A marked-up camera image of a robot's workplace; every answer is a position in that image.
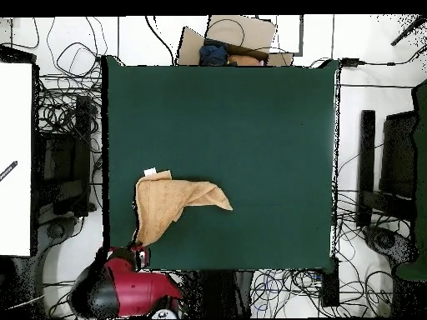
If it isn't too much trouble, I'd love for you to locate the orange terry towel with tags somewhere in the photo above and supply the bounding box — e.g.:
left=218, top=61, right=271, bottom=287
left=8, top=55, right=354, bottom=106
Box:
left=133, top=167, right=234, bottom=248

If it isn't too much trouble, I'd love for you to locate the dark green table cloth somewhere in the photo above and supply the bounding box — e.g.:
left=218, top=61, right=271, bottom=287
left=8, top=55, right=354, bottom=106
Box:
left=101, top=55, right=340, bottom=273

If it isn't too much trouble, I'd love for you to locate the white board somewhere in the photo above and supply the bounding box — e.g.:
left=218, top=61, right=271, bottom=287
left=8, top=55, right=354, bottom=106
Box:
left=0, top=62, right=33, bottom=257

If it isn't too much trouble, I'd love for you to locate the black rectangular box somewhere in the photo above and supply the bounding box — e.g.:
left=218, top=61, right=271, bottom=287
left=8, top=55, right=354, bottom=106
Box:
left=320, top=256, right=340, bottom=308

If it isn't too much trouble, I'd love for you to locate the dark blue garment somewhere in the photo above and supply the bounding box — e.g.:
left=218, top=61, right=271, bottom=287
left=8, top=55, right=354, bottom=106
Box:
left=198, top=39, right=229, bottom=67

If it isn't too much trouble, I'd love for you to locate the orange cloth in box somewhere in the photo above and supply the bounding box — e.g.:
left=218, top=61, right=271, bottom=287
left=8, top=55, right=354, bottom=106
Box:
left=227, top=53, right=261, bottom=67

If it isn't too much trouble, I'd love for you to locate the brown cardboard box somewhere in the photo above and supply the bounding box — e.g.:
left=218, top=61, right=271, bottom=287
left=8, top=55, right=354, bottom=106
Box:
left=176, top=14, right=294, bottom=67

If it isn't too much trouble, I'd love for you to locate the black chair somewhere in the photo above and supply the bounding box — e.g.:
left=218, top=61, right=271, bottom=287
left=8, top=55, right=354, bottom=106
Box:
left=356, top=109, right=418, bottom=228

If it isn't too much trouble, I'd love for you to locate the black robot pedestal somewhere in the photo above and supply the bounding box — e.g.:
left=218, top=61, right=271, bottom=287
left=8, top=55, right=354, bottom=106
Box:
left=176, top=269, right=255, bottom=319

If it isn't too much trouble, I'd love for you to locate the black cable bundle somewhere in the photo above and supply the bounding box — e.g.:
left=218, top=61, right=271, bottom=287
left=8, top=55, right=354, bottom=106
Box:
left=253, top=266, right=394, bottom=318
left=333, top=186, right=416, bottom=268
left=36, top=16, right=104, bottom=154

